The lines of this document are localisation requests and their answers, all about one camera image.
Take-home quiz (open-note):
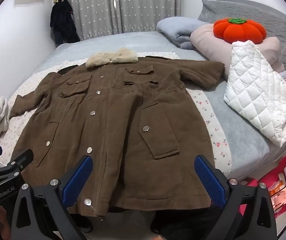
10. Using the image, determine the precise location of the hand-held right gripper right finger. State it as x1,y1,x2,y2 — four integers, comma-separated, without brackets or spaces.
194,155,278,240

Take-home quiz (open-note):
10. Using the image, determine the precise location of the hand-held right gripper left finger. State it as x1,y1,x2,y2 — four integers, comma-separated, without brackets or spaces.
11,155,94,240

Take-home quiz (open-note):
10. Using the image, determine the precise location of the brown coat with fur collar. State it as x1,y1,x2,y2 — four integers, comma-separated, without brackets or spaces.
8,48,225,218

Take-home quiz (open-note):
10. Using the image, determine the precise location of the grey bed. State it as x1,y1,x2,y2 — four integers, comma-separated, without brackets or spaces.
7,31,286,183

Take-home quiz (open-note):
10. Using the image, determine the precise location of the smartphone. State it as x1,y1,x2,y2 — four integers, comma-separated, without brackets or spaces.
270,179,286,209

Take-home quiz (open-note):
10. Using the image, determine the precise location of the cherry print cloth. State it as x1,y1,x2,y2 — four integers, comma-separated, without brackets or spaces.
0,51,232,175

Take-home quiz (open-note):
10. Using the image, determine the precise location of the white quilted jacket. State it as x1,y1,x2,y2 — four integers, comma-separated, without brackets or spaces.
223,41,286,147

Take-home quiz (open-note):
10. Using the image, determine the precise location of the pale pink pillow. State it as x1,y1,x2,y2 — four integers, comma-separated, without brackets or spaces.
190,23,286,80

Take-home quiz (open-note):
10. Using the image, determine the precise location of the dark hanging garment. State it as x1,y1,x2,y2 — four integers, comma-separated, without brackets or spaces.
50,0,80,47

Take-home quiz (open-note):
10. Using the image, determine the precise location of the orange pumpkin cushion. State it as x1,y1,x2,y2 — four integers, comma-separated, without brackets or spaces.
213,17,267,43

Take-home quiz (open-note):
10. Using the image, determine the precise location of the light blue blanket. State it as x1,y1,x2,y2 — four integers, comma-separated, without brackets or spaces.
156,18,210,50

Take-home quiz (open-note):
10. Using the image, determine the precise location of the grey quilted headboard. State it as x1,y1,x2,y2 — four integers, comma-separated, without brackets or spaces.
198,0,286,90

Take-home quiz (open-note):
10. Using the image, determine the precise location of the grey dotted curtain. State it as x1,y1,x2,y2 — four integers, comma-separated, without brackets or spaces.
62,0,183,41

